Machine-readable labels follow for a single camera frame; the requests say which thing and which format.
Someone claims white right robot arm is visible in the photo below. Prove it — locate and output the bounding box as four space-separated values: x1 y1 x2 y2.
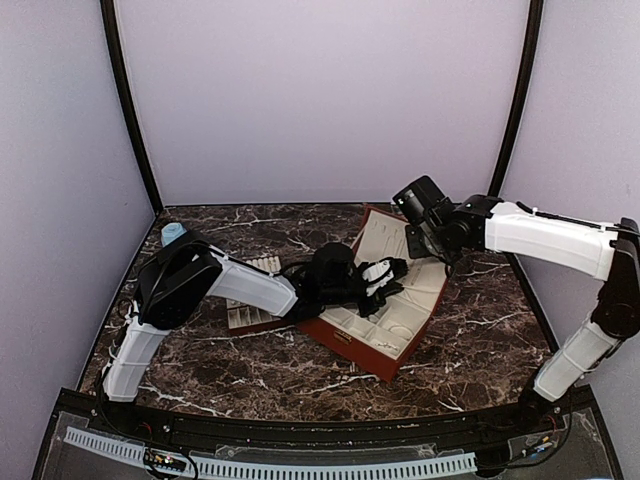
393 175 639 434

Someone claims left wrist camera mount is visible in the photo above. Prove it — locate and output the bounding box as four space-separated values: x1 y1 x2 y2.
360 257 408 296

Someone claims white slotted cable duct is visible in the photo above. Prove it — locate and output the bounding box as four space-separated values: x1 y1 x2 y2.
62 427 478 479

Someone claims red jewelry tray insert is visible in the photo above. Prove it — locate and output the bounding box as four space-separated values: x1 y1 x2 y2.
226 255 287 336

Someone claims black corner frame post right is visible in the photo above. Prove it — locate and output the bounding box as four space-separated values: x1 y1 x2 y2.
488 0 544 197

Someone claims light blue ceramic mug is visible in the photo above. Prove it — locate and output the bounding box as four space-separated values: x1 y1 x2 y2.
161 222 187 247

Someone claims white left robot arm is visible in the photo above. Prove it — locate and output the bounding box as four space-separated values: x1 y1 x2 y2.
95 234 408 436

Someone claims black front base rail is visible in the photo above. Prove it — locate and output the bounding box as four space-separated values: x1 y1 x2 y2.
90 397 573 451

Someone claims red jewelry box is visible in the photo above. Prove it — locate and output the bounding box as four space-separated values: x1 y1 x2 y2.
297 206 448 382

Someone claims black corner frame post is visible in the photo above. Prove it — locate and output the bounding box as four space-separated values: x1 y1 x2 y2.
99 0 164 216
488 0 544 197

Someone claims black corner frame post left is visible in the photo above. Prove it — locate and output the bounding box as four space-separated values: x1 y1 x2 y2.
99 0 164 216

